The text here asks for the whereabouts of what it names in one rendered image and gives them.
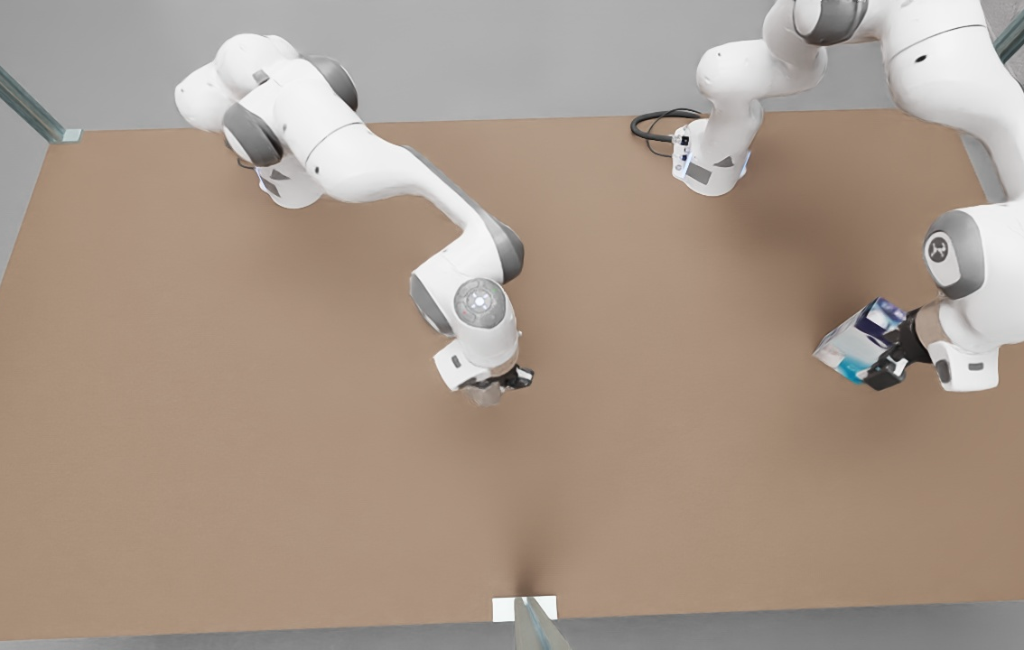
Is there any blue and white carton box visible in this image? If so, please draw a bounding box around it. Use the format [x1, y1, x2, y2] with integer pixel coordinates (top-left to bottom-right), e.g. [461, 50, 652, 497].
[813, 298, 908, 385]

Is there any black cable loop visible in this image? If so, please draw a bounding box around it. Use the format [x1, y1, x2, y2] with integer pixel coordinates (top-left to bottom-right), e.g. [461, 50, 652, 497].
[630, 108, 704, 159]

